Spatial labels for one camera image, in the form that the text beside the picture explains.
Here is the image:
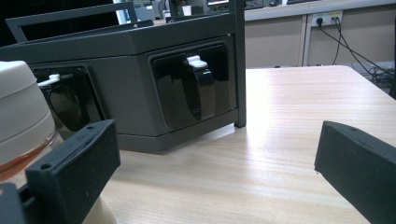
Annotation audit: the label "black hook with white clip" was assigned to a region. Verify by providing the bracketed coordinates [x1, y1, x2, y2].
[181, 54, 218, 122]
[36, 73, 94, 133]

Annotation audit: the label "white wall socket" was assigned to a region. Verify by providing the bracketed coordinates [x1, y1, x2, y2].
[310, 10, 344, 28]

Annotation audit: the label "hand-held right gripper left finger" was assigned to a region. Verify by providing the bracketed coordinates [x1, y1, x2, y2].
[24, 119, 121, 224]

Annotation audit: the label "black cables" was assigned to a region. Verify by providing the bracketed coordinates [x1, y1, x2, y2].
[317, 17, 396, 90]

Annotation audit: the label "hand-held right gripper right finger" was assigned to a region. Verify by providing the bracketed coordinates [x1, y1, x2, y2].
[314, 120, 396, 224]

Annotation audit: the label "dark grey storage rack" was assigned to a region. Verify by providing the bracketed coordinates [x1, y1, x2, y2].
[0, 0, 248, 154]

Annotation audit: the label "glass jar with white lid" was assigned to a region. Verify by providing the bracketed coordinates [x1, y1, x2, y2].
[0, 60, 118, 224]

